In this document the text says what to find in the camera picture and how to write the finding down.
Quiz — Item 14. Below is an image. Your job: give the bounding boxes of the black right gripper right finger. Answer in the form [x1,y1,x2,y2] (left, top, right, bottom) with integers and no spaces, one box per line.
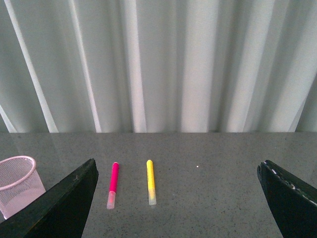
[257,160,317,238]

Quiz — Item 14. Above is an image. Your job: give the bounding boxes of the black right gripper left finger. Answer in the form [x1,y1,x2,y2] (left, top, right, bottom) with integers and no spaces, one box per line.
[0,159,99,238]

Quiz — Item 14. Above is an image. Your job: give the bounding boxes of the pink marker pen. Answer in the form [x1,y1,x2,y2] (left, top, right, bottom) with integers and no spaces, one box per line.
[106,162,119,210]

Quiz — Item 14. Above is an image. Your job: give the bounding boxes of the pink mesh pen cup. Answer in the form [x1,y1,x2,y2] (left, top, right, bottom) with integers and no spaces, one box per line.
[0,156,46,220]

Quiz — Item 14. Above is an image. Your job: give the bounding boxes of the yellow marker pen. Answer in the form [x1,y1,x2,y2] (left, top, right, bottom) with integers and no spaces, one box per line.
[146,160,157,206]

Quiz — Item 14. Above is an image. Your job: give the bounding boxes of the white pleated curtain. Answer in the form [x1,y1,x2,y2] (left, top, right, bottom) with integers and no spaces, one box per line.
[0,0,317,133]

